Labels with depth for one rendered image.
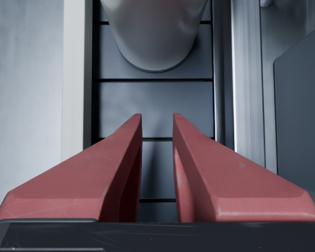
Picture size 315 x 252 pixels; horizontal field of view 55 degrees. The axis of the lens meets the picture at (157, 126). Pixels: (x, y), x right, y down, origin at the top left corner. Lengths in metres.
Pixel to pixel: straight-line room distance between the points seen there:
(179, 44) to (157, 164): 0.08
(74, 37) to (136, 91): 0.05
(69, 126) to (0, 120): 0.12
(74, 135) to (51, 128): 0.10
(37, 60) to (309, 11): 0.23
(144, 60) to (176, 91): 0.03
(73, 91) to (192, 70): 0.08
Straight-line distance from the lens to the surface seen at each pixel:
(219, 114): 0.20
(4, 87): 0.28
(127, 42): 0.16
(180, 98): 0.20
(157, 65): 0.18
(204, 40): 0.21
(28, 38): 0.28
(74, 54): 0.17
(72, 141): 0.16
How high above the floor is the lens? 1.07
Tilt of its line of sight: 85 degrees down
